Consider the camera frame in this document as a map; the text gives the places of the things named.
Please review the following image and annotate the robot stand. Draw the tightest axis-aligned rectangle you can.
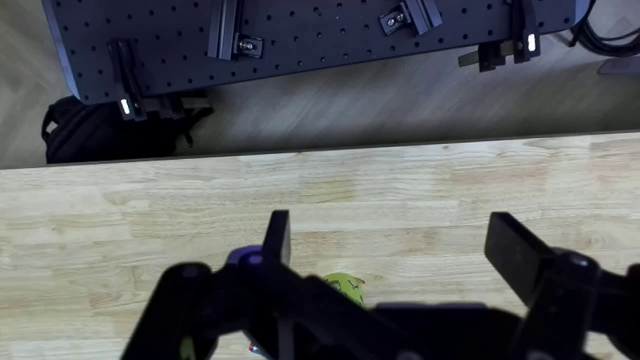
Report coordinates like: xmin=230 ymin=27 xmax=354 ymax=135
xmin=40 ymin=0 xmax=593 ymax=105

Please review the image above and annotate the grey flat base plate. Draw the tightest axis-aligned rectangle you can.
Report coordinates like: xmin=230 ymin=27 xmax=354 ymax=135
xmin=597 ymin=55 xmax=640 ymax=76

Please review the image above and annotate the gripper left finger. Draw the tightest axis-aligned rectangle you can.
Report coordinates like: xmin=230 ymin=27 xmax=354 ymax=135
xmin=120 ymin=210 xmax=401 ymax=360

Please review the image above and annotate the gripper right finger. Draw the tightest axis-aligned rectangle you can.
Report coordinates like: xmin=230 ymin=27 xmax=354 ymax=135
xmin=484 ymin=211 xmax=640 ymax=360

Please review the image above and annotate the green printed mug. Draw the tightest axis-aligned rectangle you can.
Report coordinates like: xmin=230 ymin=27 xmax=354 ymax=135
xmin=322 ymin=272 xmax=367 ymax=307

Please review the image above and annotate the bundle of black cables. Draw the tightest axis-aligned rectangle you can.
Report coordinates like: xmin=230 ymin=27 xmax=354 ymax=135
xmin=569 ymin=0 xmax=640 ymax=59

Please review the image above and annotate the black backpack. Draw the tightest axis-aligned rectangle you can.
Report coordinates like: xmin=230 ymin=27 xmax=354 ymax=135
xmin=41 ymin=95 xmax=215 ymax=165

